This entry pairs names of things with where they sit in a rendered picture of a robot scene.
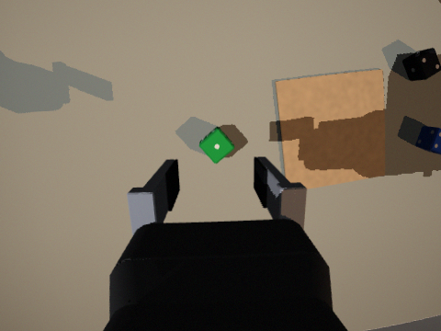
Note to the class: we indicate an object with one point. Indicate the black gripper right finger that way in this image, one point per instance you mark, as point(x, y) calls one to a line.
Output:
point(284, 200)

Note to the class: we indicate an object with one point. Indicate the blue die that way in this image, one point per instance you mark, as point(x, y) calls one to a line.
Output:
point(430, 139)

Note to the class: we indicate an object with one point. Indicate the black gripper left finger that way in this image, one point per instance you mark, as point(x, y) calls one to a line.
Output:
point(151, 203)

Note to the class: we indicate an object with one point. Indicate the green die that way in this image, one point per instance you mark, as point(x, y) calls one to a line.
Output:
point(216, 145)

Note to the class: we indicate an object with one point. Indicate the tan flat mat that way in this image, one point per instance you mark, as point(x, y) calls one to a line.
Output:
point(332, 127)

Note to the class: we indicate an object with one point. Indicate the black die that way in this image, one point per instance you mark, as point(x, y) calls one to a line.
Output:
point(422, 64)

